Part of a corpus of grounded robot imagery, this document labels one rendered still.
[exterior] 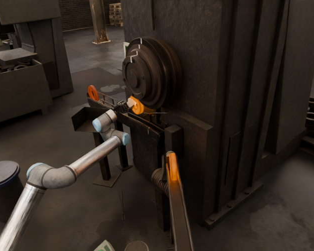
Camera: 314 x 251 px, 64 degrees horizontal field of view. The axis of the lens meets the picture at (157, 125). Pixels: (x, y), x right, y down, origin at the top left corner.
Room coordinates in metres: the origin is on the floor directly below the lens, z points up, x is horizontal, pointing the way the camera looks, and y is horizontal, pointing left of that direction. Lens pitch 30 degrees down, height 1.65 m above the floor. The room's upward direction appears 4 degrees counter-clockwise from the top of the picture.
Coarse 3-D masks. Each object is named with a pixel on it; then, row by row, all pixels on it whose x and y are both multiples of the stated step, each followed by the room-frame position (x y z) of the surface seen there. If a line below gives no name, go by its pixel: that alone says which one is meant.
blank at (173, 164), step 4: (172, 156) 1.13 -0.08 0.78; (172, 160) 1.10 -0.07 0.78; (172, 164) 1.08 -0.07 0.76; (176, 164) 1.08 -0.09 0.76; (172, 168) 1.07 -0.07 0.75; (176, 168) 1.07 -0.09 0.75; (172, 172) 1.06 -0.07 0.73; (176, 172) 1.06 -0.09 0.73; (172, 176) 1.06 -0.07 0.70; (176, 176) 1.06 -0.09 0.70; (172, 180) 1.08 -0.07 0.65
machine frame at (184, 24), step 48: (144, 0) 1.80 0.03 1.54; (192, 0) 1.44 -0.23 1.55; (240, 0) 1.31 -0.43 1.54; (288, 0) 1.56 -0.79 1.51; (192, 48) 1.43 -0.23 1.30; (240, 48) 1.38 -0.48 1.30; (192, 96) 1.43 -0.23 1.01; (240, 96) 1.41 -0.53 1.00; (144, 144) 1.84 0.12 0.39; (192, 144) 1.34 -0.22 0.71; (240, 144) 1.43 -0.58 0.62; (192, 192) 1.33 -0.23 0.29; (240, 192) 1.51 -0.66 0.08
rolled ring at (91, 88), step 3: (90, 87) 2.48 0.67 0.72; (93, 87) 2.46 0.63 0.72; (90, 90) 2.53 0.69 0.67; (93, 90) 2.43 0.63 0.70; (96, 90) 2.44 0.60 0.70; (90, 93) 2.54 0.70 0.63; (96, 93) 2.42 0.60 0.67; (90, 96) 2.53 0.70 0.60; (93, 96) 2.53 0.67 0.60; (96, 96) 2.41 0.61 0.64; (96, 99) 2.41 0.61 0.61
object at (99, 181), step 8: (80, 112) 1.94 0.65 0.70; (88, 112) 2.00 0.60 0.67; (96, 112) 1.97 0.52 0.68; (104, 112) 1.95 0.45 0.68; (72, 120) 1.82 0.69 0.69; (80, 120) 1.92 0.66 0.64; (88, 120) 2.00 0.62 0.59; (80, 128) 1.85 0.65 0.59; (88, 128) 1.83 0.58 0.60; (96, 136) 1.84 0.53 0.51; (96, 144) 1.84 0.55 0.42; (104, 160) 1.83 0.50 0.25; (104, 168) 1.83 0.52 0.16; (104, 176) 1.84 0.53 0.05; (112, 176) 1.88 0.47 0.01; (96, 184) 1.79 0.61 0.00; (104, 184) 1.78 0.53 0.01; (112, 184) 1.77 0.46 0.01
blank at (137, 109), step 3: (135, 99) 1.75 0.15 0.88; (138, 102) 1.72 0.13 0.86; (135, 105) 1.79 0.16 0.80; (138, 105) 1.72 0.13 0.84; (141, 105) 1.70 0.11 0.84; (135, 108) 1.77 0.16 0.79; (138, 108) 1.72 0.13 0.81; (141, 108) 1.70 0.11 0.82; (135, 111) 1.76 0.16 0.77; (138, 111) 1.72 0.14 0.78; (141, 111) 1.71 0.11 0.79; (138, 114) 1.73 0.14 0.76
